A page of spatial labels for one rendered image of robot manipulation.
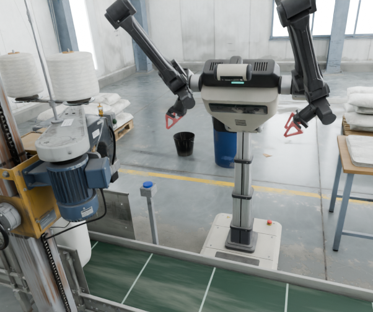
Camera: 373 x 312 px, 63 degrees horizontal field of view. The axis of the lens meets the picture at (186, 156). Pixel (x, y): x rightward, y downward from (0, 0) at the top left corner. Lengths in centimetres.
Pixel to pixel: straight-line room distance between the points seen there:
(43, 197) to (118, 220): 97
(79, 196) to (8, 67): 55
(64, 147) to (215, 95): 81
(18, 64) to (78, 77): 28
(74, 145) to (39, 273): 66
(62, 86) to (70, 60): 10
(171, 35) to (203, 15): 114
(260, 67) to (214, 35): 801
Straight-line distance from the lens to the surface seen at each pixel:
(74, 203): 123
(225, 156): 369
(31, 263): 153
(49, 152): 112
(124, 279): 199
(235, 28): 932
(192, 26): 964
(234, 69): 138
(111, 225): 230
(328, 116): 131
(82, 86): 117
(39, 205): 134
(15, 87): 137
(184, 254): 203
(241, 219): 212
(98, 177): 117
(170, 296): 186
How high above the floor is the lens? 181
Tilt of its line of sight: 26 degrees down
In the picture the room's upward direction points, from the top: 4 degrees counter-clockwise
